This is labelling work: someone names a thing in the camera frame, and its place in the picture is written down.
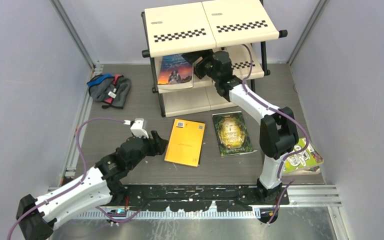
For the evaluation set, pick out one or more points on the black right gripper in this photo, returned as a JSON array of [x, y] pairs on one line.
[[206, 55]]

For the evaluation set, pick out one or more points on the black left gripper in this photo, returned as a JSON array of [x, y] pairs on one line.
[[155, 150]]

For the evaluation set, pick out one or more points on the yellow hardcover book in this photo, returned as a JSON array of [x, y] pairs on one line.
[[185, 143]]

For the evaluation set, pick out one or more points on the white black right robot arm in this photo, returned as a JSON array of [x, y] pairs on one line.
[[277, 126]]

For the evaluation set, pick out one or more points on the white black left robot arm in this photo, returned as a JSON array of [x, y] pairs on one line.
[[38, 217]]

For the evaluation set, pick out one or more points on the cream three-tier shelf rack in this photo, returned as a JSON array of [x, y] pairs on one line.
[[194, 47]]

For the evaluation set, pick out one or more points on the grey blue red cloth bag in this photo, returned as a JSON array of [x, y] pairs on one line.
[[110, 90]]

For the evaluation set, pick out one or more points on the green Alice in Wonderland book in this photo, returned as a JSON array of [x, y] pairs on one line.
[[231, 134]]

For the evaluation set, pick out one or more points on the lime green cartoon book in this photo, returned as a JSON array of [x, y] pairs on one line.
[[304, 163]]

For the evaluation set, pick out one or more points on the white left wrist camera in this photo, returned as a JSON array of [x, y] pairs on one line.
[[138, 128]]

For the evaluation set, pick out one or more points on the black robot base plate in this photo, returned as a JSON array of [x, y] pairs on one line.
[[194, 198]]

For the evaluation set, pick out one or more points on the aluminium frame rail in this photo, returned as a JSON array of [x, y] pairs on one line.
[[70, 163]]

